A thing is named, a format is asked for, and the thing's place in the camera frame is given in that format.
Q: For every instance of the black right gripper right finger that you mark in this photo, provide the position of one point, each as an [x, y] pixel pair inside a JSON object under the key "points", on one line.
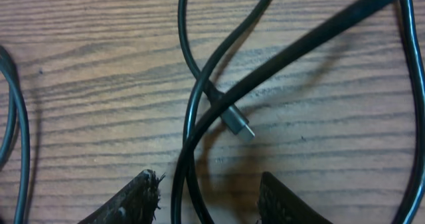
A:
{"points": [[279, 204]]}

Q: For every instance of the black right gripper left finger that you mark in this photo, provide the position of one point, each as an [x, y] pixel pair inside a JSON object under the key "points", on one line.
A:
{"points": [[135, 203]]}

